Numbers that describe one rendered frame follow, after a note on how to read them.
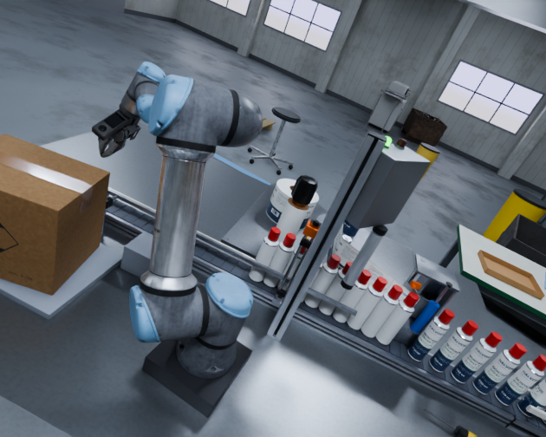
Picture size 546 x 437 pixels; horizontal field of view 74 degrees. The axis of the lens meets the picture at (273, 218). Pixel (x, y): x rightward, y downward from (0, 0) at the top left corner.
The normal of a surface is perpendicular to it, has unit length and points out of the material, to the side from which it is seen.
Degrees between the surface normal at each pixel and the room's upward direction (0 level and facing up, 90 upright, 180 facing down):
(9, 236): 90
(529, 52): 90
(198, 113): 67
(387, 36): 90
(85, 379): 0
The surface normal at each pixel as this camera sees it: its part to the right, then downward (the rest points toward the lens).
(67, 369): 0.34, -0.81
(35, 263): -0.10, 0.47
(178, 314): 0.57, 0.21
